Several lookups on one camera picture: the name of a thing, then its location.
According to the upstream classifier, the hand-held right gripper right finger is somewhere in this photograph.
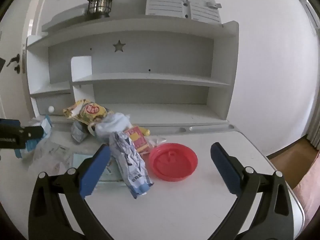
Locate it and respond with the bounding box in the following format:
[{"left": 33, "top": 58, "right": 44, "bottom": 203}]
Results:
[{"left": 210, "top": 142, "right": 293, "bottom": 240}]

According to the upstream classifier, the red yellow packet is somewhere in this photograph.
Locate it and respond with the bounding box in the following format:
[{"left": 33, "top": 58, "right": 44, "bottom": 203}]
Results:
[{"left": 125, "top": 126, "right": 151, "bottom": 154}]

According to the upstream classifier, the light blue crumpled bag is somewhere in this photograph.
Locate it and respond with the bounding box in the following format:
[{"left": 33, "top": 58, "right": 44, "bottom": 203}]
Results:
[{"left": 95, "top": 112, "right": 133, "bottom": 143}]

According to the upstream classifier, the red plastic lid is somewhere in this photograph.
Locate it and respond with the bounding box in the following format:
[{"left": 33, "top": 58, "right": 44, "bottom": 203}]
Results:
[{"left": 149, "top": 143, "right": 198, "bottom": 182}]

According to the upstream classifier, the grey foil packet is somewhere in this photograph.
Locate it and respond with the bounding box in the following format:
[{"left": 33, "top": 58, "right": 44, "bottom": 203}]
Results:
[{"left": 71, "top": 121, "right": 89, "bottom": 143}]

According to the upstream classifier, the white crumpled tissue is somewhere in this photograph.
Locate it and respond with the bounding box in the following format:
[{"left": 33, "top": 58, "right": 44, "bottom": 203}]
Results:
[{"left": 147, "top": 136, "right": 167, "bottom": 148}]

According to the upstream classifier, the black metal lantern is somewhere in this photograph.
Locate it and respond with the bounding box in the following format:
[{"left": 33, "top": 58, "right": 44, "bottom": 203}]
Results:
[{"left": 85, "top": 0, "right": 117, "bottom": 20}]

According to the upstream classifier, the white door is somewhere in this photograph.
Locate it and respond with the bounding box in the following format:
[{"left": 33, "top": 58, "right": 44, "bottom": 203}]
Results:
[{"left": 0, "top": 17, "right": 27, "bottom": 119}]

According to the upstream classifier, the white desk shelf unit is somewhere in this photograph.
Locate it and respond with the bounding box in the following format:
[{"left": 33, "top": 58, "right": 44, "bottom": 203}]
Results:
[{"left": 25, "top": 0, "right": 240, "bottom": 130}]

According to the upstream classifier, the blue white wrapper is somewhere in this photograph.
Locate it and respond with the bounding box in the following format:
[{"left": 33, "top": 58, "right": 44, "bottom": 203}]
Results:
[{"left": 109, "top": 131, "right": 154, "bottom": 199}]

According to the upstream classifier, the blue white carton packet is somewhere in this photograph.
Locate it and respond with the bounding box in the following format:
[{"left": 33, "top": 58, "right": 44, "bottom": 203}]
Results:
[{"left": 29, "top": 115, "right": 53, "bottom": 153}]

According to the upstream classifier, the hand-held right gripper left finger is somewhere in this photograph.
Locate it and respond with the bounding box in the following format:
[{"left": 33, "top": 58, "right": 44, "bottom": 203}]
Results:
[{"left": 28, "top": 144, "right": 112, "bottom": 240}]

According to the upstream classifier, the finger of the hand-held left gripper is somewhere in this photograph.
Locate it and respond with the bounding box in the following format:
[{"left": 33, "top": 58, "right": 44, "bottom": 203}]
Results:
[
  {"left": 14, "top": 140, "right": 35, "bottom": 158},
  {"left": 20, "top": 126, "right": 43, "bottom": 140}
]

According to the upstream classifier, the grey curtain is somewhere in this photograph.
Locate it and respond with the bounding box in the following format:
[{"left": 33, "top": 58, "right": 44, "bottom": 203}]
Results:
[{"left": 306, "top": 120, "right": 320, "bottom": 150}]

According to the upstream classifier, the pale teal flat box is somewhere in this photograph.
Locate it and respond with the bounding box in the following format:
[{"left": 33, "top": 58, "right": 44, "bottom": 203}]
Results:
[{"left": 71, "top": 152, "right": 128, "bottom": 186}]

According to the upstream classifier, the clear plastic bag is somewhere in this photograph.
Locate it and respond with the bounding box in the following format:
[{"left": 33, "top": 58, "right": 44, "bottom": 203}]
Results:
[{"left": 32, "top": 137, "right": 75, "bottom": 178}]

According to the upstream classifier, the yellow snack bag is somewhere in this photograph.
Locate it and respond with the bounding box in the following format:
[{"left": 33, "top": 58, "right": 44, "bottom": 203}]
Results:
[{"left": 63, "top": 99, "right": 112, "bottom": 125}]

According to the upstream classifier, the grey drawer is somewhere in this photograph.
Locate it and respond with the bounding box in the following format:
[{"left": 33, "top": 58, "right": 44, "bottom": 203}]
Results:
[{"left": 36, "top": 95, "right": 75, "bottom": 117}]

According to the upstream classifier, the black door handle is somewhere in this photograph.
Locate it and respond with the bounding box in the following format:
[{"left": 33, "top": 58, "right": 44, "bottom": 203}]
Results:
[{"left": 7, "top": 54, "right": 21, "bottom": 73}]

